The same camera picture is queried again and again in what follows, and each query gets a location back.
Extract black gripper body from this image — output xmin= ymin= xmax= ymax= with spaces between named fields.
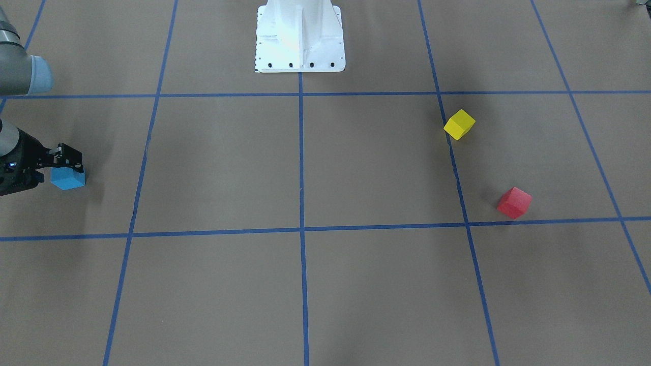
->
xmin=1 ymin=130 xmax=50 ymax=196

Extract blue wooden cube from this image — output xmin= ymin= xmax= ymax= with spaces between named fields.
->
xmin=50 ymin=164 xmax=86 ymax=191

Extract red wooden cube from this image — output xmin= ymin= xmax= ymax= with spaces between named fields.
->
xmin=497 ymin=186 xmax=532 ymax=219

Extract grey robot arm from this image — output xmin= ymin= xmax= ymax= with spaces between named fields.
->
xmin=1 ymin=10 xmax=86 ymax=196

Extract blue tape grid lines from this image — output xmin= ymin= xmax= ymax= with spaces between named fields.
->
xmin=2 ymin=1 xmax=650 ymax=365

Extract yellow wooden cube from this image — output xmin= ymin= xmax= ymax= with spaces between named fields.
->
xmin=443 ymin=109 xmax=476 ymax=141

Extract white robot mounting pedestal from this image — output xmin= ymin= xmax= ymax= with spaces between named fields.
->
xmin=254 ymin=1 xmax=346 ymax=73

